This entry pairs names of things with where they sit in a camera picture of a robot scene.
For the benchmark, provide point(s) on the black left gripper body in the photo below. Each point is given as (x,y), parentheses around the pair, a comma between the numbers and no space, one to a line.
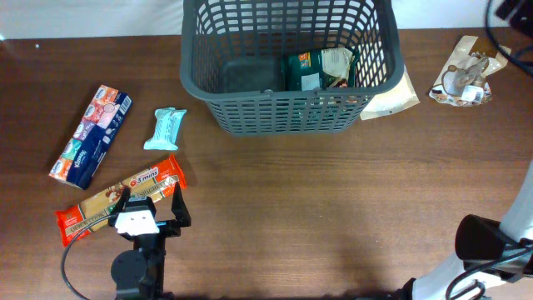
(167,229)

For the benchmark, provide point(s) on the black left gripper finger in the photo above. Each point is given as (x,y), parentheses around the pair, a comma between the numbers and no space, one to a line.
(119,206)
(179,208)

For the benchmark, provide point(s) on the brown snack bag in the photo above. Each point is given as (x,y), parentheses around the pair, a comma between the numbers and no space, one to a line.
(463,80)

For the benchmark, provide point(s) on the Kleenex tissue multipack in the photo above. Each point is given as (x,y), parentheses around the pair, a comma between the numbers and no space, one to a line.
(92,138)

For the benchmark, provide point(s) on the beige powder pouch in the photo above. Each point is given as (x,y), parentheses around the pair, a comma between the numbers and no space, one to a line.
(398,99)

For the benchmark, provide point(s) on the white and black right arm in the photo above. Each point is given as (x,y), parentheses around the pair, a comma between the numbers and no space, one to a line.
(487,254)

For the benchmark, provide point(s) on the green snack bag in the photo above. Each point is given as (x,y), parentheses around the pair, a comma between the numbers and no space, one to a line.
(320,68)

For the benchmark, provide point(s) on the grey plastic lattice basket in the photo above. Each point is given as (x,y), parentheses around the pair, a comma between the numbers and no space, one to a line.
(273,67)

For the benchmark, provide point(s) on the mint green wrapped bar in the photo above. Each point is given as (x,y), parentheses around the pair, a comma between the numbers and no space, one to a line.
(166,129)

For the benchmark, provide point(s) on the orange spaghetti packet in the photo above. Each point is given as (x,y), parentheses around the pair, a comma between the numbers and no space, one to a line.
(156,182)

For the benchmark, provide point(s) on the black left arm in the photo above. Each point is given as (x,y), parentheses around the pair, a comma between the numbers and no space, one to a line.
(139,272)

